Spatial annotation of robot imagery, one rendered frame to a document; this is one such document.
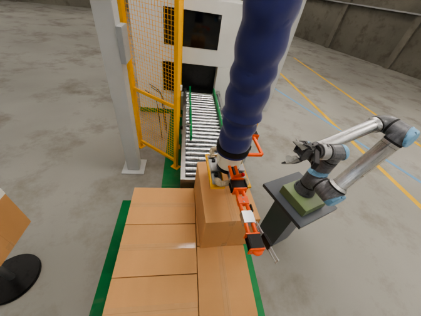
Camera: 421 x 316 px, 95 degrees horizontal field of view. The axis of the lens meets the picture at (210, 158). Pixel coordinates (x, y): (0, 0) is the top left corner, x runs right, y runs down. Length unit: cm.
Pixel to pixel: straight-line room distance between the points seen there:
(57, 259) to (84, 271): 30
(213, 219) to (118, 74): 164
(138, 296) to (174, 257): 33
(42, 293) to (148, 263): 107
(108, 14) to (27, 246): 228
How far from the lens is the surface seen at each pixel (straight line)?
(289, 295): 243
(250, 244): 100
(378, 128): 168
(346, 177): 174
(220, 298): 165
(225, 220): 141
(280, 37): 96
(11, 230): 194
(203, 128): 296
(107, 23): 214
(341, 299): 271
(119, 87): 230
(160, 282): 165
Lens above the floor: 213
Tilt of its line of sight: 42 degrees down
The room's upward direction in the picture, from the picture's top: 10 degrees clockwise
